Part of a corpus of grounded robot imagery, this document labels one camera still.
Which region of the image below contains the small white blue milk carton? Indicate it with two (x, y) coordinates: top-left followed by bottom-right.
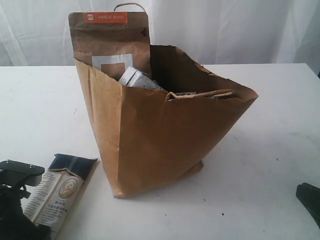
(118, 66), (163, 90)

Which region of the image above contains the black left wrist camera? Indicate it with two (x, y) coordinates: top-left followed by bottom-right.
(0, 159), (45, 187)

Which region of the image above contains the brown paper bag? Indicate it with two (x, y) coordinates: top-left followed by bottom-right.
(74, 43), (258, 198)

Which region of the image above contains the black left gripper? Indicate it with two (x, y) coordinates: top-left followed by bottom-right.
(0, 184), (51, 240)

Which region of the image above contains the dark blue noodle packet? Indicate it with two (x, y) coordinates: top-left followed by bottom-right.
(22, 153), (97, 240)

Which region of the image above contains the brown kraft pouch with window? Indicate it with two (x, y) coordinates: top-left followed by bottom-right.
(68, 11), (151, 80)

